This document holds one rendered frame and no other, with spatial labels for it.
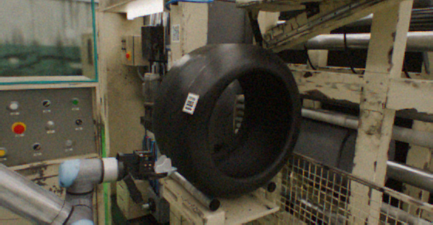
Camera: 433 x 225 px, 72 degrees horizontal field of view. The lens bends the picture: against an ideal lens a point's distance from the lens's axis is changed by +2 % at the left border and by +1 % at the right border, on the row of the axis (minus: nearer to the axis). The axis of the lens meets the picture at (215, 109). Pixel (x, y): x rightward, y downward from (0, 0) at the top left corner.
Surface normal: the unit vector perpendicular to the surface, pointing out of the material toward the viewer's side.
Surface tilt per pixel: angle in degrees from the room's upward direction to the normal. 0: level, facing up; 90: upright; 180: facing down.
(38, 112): 90
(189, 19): 90
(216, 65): 53
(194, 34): 90
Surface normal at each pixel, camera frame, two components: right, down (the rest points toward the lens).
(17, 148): 0.55, 0.18
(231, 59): 0.15, -0.51
